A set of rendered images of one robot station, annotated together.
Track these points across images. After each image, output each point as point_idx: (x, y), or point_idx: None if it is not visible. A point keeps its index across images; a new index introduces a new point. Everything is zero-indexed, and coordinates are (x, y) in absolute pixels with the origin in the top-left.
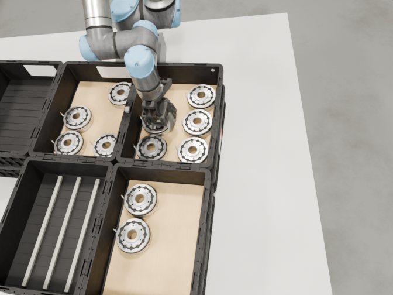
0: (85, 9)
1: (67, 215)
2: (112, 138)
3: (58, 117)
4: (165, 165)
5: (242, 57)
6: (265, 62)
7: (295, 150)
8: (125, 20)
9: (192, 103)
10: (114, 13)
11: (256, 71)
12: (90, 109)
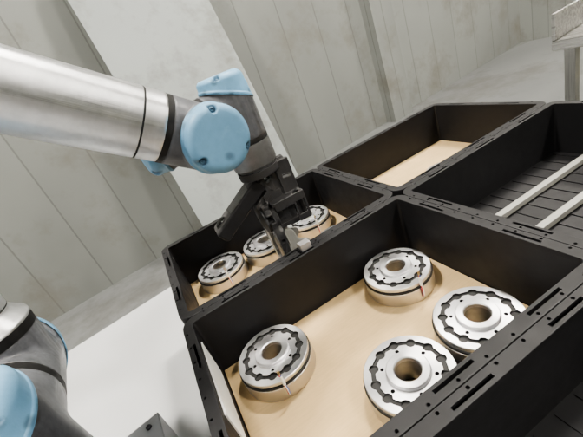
0: (117, 83)
1: (552, 216)
2: (376, 273)
3: None
4: (344, 176)
5: (113, 370)
6: (124, 339)
7: None
8: (38, 393)
9: (239, 261)
10: (3, 406)
11: (142, 336)
12: (363, 404)
